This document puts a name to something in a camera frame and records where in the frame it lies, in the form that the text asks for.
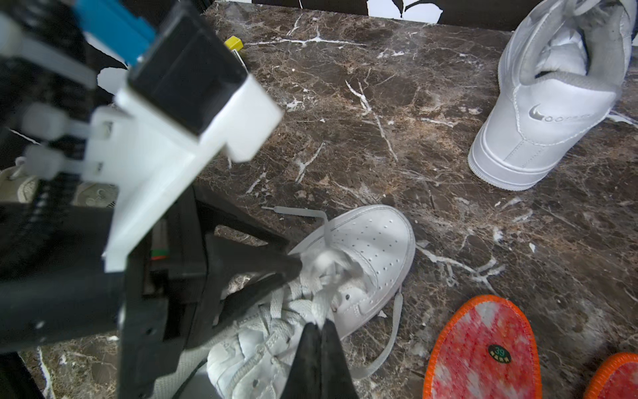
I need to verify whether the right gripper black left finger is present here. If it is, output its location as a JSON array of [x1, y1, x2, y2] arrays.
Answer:
[[280, 323, 322, 399]]

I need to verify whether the white sneaker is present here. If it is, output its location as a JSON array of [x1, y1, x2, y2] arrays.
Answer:
[[149, 203, 417, 399], [468, 1, 637, 191]]

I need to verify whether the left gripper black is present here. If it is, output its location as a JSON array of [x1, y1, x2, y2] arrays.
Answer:
[[1, 186, 302, 398]]

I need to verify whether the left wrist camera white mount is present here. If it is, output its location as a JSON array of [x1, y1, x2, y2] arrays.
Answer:
[[0, 0, 285, 274]]

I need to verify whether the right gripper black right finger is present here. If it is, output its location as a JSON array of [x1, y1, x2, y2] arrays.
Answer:
[[321, 319, 359, 399]]

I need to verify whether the yellow wedge block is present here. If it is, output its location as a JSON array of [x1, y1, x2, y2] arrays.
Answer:
[[224, 36, 244, 52]]

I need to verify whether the red orange insole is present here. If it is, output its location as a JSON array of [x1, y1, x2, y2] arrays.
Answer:
[[423, 295, 543, 398]]

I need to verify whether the beige sneaker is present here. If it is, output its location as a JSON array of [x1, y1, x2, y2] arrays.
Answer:
[[72, 182, 119, 208], [0, 156, 38, 204]]

